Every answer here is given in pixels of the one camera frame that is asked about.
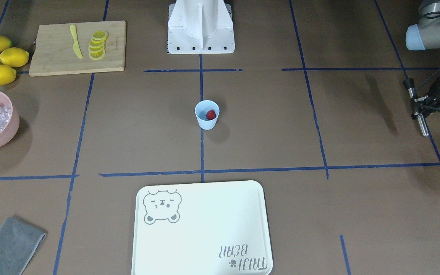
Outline cream bear serving tray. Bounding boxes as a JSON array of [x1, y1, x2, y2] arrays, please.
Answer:
[[131, 180, 273, 275]]

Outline yellow lemon middle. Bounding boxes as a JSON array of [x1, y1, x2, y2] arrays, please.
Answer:
[[0, 47, 29, 68]]

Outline wooden cutting board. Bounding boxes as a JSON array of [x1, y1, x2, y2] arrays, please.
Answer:
[[29, 21, 127, 77]]

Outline red strawberry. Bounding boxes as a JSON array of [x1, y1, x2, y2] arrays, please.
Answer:
[[206, 110, 217, 121]]

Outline lemon slices row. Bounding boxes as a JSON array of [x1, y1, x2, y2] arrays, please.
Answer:
[[88, 30, 108, 60]]

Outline light blue plastic cup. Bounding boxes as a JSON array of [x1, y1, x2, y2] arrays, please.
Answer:
[[194, 100, 220, 130]]

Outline grey folded cloth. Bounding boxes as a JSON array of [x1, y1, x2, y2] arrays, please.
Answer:
[[0, 217, 47, 275]]

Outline yellow plastic knife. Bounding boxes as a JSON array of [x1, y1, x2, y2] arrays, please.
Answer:
[[69, 24, 83, 59]]

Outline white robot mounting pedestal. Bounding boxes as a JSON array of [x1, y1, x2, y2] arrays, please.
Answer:
[[167, 0, 235, 54]]

